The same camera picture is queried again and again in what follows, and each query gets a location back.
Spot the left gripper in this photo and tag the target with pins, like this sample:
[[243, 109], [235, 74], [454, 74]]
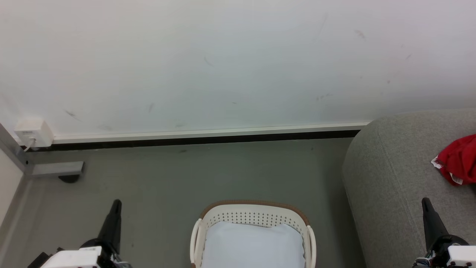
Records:
[[93, 245]]

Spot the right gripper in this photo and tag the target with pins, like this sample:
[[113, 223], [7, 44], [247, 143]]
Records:
[[438, 253]]

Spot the red clothing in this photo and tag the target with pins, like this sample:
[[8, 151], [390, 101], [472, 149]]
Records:
[[459, 160]]

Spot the white cloth in basket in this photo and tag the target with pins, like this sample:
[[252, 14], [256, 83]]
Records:
[[253, 245]]

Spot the white laundry basket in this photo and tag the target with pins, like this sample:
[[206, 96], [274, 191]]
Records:
[[253, 214]]

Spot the grey fabric sofa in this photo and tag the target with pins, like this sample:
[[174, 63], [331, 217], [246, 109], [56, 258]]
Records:
[[394, 186]]

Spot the black foot pad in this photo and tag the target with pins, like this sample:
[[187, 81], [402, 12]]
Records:
[[68, 179]]

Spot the grey metal partition foot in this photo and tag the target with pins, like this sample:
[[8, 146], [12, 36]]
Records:
[[57, 168]]

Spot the white and black baseboard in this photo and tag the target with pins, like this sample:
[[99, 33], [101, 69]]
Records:
[[204, 136]]

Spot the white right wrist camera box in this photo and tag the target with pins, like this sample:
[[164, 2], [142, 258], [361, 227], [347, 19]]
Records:
[[463, 257]]

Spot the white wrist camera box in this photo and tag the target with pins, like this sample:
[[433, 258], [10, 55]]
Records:
[[463, 257], [70, 258]]

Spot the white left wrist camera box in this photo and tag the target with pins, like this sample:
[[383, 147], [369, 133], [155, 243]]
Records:
[[70, 258]]

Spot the white wall socket box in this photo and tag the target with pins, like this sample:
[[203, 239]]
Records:
[[34, 131]]

